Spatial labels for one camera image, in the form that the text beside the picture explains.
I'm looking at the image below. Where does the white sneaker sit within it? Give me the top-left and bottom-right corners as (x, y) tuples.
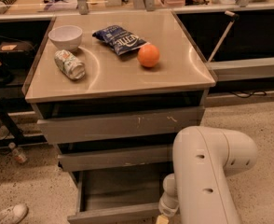
(0, 203), (28, 224)

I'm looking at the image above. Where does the white stick black handle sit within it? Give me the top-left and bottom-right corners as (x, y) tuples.
(208, 10), (239, 63)

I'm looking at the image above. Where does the grey top drawer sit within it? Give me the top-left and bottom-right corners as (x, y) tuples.
(37, 106), (205, 144)

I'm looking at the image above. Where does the orange fruit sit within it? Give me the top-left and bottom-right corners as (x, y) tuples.
(137, 44), (159, 68)

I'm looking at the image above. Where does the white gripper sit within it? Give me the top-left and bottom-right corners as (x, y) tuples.
(156, 193), (179, 224)

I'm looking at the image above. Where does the grey drawer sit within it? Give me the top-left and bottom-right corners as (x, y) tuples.
(58, 144), (172, 172)
(68, 162), (172, 224)
(37, 106), (205, 144)

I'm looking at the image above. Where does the black stand frame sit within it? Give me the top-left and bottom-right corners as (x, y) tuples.
(0, 98), (46, 148)

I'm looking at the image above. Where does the grey bottom drawer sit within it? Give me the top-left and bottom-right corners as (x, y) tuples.
(68, 162), (172, 224)

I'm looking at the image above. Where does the black cable on floor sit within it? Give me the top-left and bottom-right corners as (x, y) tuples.
(229, 90), (267, 99)

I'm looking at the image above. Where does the white bowl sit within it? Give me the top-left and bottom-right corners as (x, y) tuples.
(48, 25), (83, 51)

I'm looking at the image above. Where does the blue chip bag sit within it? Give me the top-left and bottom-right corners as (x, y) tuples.
(92, 25), (147, 55)

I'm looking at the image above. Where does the long workbench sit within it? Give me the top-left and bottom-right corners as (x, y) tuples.
(0, 0), (274, 109)

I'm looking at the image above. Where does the plastic bottle on floor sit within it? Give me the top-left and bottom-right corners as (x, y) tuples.
(8, 142), (27, 163)

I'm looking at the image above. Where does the grey drawer cabinet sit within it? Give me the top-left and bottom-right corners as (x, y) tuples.
(21, 10), (218, 185)

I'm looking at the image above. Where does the grey middle drawer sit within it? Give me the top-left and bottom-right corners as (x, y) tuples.
(58, 144), (172, 172)

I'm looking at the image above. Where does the black bag under bench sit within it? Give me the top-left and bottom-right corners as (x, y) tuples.
(0, 41), (34, 69)

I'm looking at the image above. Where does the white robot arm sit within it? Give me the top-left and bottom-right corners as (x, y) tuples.
(156, 126), (257, 224)

